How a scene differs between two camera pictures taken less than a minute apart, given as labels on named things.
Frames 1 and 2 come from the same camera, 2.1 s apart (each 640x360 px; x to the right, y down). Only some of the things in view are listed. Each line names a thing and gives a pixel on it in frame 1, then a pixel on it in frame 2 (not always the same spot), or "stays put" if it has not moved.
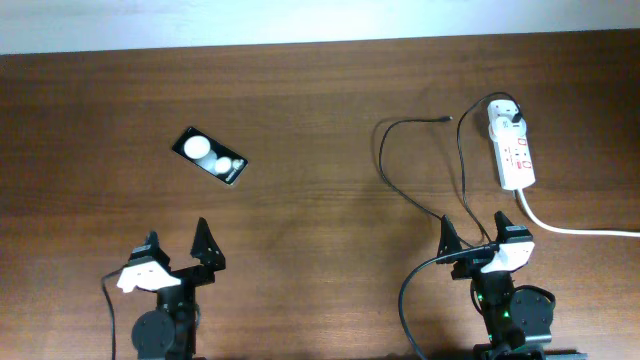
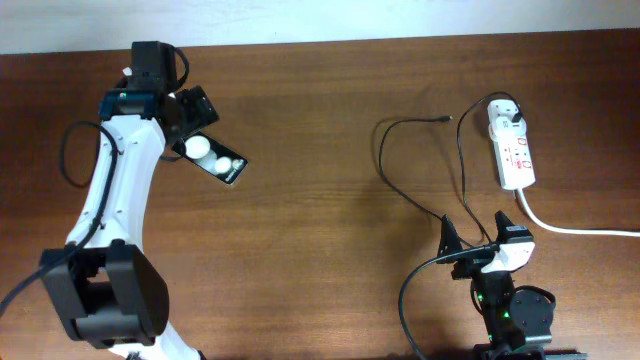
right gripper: [471, 264] stays put
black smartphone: [212, 159] stays put
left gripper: [211, 258] -> [200, 111]
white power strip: [514, 161] stays put
